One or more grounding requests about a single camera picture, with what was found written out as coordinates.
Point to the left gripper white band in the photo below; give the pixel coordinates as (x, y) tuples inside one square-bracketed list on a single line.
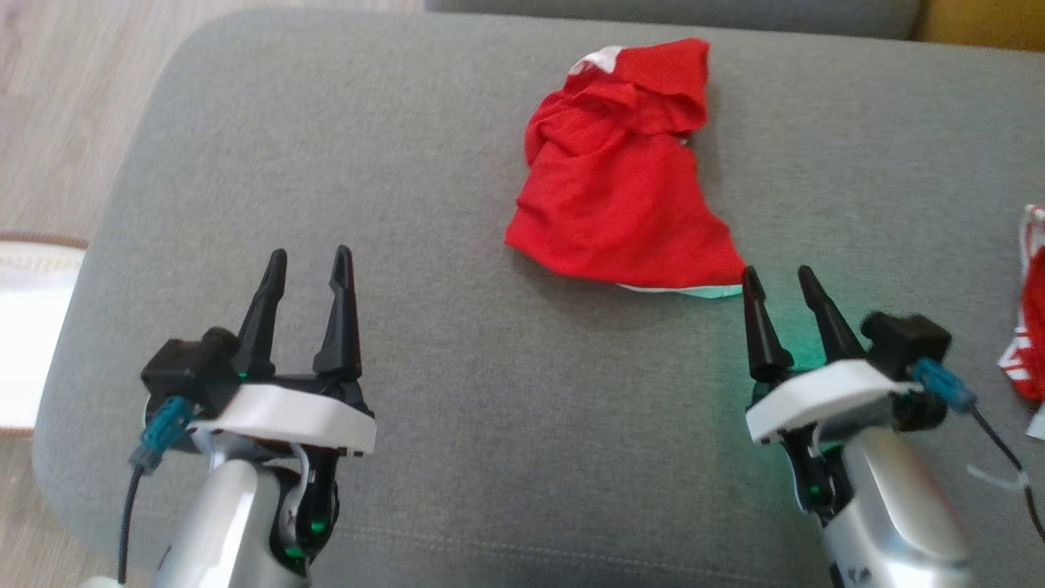
[(302, 412)]

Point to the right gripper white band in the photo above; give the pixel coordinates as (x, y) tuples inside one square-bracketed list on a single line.
[(824, 396)]

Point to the red shorts white trim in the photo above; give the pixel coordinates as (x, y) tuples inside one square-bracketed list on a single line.
[(620, 196)]

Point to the red white basketball jersey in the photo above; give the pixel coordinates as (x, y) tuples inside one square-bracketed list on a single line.
[(1035, 327)]

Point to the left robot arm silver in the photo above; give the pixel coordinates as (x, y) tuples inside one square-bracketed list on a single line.
[(229, 523)]

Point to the grey fabric sofa ottoman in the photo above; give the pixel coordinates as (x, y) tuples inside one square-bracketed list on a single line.
[(457, 204)]

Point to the white rug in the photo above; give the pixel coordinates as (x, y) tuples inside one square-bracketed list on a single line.
[(33, 343)]

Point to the yellow sofa back cushion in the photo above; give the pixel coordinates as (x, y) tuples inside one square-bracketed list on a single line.
[(988, 20)]

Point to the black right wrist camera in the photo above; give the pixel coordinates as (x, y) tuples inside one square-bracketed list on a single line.
[(906, 339)]

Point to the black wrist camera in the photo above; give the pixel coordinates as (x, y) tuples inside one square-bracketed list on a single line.
[(184, 367), (906, 339)]

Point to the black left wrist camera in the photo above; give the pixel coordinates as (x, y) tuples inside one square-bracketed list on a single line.
[(184, 367)]

